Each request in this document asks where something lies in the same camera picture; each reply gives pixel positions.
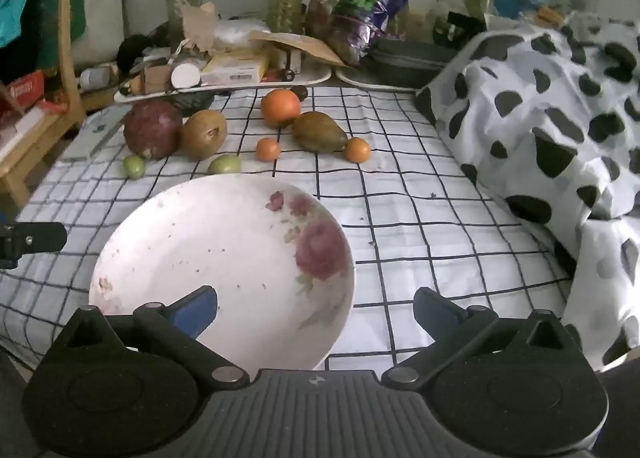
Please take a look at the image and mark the grey remote control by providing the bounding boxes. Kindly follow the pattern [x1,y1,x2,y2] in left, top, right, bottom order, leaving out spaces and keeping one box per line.
[60,111,131,163]

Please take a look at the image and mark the wooden chair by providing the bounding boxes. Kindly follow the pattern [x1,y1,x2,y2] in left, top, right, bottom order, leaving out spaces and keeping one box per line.
[0,0,88,209]

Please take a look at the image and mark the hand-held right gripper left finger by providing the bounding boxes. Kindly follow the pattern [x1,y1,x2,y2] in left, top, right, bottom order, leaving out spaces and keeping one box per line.
[47,285,250,391]

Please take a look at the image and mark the small orange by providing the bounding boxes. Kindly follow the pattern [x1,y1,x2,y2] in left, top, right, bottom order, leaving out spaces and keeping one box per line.
[343,137,372,164]
[255,137,282,162]

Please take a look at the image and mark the white cluttered tray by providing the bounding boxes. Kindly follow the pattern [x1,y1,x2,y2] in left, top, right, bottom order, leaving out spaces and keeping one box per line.
[114,62,332,104]

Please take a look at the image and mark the teal plastic bag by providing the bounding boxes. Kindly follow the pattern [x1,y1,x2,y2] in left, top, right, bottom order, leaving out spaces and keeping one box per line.
[0,0,38,49]

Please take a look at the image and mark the white floral plate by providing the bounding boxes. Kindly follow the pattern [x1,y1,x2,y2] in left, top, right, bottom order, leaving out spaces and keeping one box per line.
[88,173,356,372]

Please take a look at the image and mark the small brown box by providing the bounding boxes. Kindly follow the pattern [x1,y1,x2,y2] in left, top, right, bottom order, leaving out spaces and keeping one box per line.
[142,63,173,94]

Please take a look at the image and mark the black device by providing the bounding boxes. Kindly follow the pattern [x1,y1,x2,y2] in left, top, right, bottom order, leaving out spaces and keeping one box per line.
[432,12,488,46]

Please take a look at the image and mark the black zip case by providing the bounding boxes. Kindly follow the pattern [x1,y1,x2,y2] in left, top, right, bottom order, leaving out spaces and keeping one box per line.
[367,38,473,88]

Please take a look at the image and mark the black mesh pouch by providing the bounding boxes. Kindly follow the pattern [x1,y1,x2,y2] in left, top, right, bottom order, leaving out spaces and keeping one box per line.
[172,91,216,116]

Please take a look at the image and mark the clear plastic bag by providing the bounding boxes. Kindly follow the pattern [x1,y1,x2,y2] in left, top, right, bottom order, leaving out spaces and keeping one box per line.
[215,17,271,46]

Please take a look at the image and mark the white black checked tablecloth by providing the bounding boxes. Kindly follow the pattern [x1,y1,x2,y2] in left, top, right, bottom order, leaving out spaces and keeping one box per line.
[0,83,576,374]

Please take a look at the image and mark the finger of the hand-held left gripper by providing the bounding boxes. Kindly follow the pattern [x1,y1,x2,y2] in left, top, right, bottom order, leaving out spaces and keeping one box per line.
[0,221,68,269]

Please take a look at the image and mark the grey white cylinder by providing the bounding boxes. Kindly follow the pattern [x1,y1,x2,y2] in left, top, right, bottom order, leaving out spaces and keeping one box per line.
[80,66,118,92]

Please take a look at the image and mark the brown round fruit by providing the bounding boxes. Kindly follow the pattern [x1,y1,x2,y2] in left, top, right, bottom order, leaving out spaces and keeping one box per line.
[181,109,228,160]

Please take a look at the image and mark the red onion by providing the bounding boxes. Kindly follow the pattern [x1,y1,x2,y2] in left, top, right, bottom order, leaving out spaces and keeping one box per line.
[123,99,184,160]

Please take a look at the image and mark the green-brown mango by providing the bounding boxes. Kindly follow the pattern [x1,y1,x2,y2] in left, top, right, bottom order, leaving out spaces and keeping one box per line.
[292,111,349,154]

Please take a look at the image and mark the black round object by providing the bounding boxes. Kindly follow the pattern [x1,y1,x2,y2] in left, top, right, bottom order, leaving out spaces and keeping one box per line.
[117,33,153,74]

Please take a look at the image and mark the purple snack bag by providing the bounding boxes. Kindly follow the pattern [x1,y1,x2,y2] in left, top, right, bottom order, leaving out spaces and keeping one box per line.
[327,0,413,66]

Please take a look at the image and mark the red box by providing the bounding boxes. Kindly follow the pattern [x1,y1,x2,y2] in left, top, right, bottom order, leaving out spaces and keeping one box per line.
[7,69,47,109]

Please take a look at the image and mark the white square bin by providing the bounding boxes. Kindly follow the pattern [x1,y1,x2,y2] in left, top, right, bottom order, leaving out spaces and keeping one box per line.
[82,0,130,64]

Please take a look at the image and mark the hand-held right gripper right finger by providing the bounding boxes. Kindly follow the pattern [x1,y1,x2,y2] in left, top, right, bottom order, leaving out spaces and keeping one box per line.
[381,287,593,391]

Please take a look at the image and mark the white book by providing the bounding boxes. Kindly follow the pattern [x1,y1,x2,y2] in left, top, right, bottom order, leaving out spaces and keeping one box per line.
[0,108,48,154]

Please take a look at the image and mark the small green fruit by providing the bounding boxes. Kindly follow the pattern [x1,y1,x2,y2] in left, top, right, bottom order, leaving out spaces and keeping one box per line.
[123,155,147,180]
[207,154,242,176]

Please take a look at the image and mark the yellow box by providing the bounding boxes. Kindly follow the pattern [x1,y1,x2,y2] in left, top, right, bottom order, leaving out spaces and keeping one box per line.
[201,49,271,85]

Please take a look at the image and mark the brown cardboard envelope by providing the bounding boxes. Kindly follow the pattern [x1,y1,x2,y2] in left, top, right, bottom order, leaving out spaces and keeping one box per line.
[248,31,346,66]

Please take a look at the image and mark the white round jar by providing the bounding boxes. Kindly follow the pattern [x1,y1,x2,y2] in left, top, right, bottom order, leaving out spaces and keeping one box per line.
[170,62,202,89]

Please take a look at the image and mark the large orange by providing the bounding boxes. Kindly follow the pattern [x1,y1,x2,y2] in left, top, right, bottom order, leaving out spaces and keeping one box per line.
[260,89,302,127]

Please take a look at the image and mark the cow print blanket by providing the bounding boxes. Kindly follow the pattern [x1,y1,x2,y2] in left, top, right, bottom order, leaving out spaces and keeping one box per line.
[415,13,640,374]

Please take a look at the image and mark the crumpled brown paper bag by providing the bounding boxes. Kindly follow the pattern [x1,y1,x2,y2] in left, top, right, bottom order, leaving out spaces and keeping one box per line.
[180,2,218,52]

